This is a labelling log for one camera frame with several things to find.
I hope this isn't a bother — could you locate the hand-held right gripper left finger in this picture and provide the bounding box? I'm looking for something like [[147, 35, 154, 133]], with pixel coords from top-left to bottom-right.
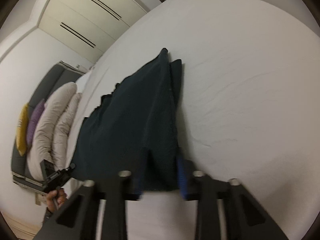
[[32, 149, 151, 240]]

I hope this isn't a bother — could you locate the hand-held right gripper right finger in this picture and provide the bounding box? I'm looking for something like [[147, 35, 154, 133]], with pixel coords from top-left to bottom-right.
[[175, 155, 292, 240]]

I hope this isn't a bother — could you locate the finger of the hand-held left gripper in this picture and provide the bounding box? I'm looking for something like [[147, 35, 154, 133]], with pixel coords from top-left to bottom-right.
[[62, 163, 76, 180]]

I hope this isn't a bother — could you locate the dark green knit sweater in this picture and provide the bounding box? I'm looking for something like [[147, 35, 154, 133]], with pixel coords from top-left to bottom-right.
[[72, 47, 186, 193]]

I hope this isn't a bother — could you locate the person's left hand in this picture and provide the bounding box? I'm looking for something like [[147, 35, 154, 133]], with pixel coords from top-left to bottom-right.
[[46, 187, 68, 214]]

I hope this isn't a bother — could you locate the beige folded duvet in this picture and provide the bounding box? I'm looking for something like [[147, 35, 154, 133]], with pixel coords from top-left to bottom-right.
[[26, 82, 83, 182]]

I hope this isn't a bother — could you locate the yellow pillow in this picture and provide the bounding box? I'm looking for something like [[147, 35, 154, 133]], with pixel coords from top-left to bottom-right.
[[16, 103, 30, 156]]

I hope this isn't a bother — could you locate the purple pillow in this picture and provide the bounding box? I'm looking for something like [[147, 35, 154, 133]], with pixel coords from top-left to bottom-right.
[[26, 98, 47, 147]]

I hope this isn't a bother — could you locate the white pillow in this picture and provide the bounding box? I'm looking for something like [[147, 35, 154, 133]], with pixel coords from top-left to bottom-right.
[[74, 71, 94, 93]]

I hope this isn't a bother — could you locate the grey upholstered headboard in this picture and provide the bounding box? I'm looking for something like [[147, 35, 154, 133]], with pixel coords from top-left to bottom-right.
[[10, 60, 88, 195]]

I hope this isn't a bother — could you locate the white bed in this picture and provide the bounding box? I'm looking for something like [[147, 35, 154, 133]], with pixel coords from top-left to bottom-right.
[[64, 0, 320, 240]]

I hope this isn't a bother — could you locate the cream wardrobe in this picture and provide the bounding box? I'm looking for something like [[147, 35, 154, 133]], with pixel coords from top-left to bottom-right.
[[37, 0, 163, 65]]

